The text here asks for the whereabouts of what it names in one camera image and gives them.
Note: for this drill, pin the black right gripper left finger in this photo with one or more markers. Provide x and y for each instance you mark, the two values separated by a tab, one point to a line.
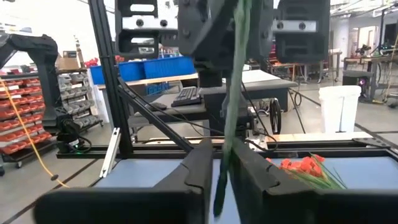
174	202

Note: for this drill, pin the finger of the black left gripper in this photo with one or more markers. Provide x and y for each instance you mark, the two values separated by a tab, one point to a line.
205	31
262	28

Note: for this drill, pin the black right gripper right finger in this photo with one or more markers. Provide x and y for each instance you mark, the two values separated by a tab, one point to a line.
280	205

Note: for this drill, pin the orange artificial flower bunch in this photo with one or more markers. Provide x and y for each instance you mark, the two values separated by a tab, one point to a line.
311	169
284	163

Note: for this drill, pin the white artificial tulip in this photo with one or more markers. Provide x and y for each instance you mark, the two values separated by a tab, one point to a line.
237	77

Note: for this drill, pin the wooden shelf board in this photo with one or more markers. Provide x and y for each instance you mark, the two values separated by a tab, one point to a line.
149	81

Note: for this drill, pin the grey-blue table mat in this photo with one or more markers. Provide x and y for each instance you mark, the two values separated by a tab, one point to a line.
140	174

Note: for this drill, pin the grey desk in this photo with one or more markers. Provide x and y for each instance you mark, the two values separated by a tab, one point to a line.
164	96

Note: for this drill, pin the black computer mouse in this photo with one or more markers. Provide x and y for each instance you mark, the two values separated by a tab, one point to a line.
157	106

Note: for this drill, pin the black keyboard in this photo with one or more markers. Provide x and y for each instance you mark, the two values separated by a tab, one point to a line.
186	96

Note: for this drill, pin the cardboard box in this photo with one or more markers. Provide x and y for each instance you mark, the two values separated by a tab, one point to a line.
66	61

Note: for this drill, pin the grey bin shelf rack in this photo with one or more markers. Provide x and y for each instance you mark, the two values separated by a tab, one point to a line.
77	93

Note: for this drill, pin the white plastic bin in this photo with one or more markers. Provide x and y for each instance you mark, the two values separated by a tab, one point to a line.
339	109

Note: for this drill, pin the red bin shelf rack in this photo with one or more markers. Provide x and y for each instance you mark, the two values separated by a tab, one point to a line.
21	118

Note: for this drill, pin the black aluminium table frame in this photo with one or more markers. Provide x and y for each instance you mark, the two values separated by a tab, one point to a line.
109	77

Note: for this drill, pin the silver angle bracket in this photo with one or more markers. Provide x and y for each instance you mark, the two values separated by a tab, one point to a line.
109	152

